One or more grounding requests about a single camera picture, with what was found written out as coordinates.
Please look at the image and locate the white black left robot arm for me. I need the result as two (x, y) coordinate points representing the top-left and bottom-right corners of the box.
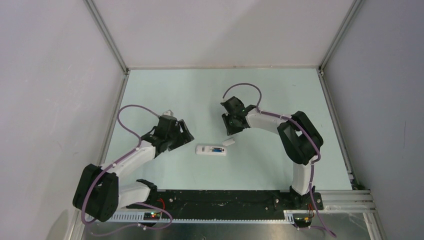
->
(72, 114), (194, 222)

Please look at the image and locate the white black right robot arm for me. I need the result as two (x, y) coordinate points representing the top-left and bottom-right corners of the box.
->
(220, 96), (324, 209)

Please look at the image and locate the white battery cover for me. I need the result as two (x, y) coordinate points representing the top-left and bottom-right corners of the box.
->
(222, 137), (236, 147)

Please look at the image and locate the white slotted cable duct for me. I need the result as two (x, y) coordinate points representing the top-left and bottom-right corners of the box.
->
(105, 211), (296, 224)

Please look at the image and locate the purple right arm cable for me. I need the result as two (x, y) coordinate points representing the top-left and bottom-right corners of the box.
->
(222, 82), (337, 239)

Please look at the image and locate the aluminium frame post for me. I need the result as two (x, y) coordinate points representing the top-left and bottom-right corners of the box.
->
(318, 0), (366, 72)
(83, 0), (129, 75)

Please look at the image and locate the white remote control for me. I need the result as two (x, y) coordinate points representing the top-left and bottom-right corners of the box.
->
(195, 145), (228, 156)

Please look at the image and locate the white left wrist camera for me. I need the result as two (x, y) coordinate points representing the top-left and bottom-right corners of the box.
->
(162, 109), (174, 117)

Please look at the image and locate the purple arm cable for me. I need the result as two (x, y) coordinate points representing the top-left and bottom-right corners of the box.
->
(222, 82), (337, 239)
(81, 104), (174, 238)

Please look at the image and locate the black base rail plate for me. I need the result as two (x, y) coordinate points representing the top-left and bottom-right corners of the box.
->
(146, 189), (324, 221)

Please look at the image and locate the aluminium frame post left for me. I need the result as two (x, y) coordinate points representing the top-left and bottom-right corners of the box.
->
(83, 0), (129, 75)

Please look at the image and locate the left controller board with LEDs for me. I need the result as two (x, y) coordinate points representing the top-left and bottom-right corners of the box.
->
(142, 211), (162, 221)

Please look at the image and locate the right controller board with wires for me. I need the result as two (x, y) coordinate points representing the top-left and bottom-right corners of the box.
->
(292, 215), (312, 230)

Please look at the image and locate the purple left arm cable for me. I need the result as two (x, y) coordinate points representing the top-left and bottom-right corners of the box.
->
(81, 104), (174, 238)

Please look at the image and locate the aluminium frame post right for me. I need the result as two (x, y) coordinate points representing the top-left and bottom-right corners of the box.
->
(318, 0), (366, 72)

